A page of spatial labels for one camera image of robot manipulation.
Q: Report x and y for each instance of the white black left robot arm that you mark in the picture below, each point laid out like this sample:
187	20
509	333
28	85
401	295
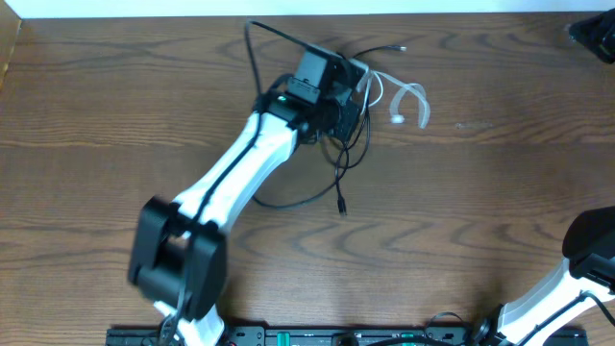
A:
179	256

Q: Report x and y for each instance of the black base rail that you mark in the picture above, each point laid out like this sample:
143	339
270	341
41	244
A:
259	336

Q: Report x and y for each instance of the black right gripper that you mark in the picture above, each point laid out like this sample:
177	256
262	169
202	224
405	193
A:
602	39

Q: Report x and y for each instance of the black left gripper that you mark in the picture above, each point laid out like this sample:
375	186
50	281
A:
351	113

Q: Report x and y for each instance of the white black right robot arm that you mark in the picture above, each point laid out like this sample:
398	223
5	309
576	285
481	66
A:
584	279

